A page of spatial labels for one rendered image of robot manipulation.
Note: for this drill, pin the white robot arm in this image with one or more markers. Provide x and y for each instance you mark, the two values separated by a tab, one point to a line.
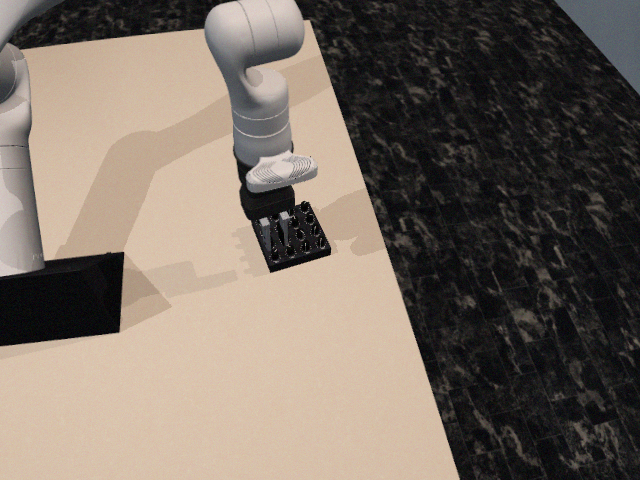
239	34

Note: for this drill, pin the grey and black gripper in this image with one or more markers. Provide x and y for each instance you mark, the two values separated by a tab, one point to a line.
269	191

